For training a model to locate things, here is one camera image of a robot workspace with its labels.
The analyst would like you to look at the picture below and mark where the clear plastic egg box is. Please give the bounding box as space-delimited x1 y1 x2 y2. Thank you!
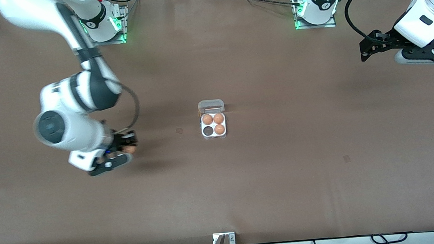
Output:
197 98 228 141

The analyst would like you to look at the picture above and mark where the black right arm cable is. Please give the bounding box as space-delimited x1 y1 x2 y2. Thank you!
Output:
107 76 142 134

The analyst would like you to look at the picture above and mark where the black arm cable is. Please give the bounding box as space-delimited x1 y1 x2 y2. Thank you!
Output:
107 76 142 134
343 0 397 42

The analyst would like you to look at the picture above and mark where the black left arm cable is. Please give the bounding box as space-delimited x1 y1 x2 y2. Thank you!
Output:
343 0 397 42

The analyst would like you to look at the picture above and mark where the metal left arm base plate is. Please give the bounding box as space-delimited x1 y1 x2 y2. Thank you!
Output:
291 0 337 31

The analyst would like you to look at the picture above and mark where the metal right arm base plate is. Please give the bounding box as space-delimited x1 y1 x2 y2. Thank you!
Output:
89 5 130 47

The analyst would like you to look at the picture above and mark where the small metal mount bracket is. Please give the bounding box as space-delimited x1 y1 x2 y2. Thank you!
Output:
212 232 236 244

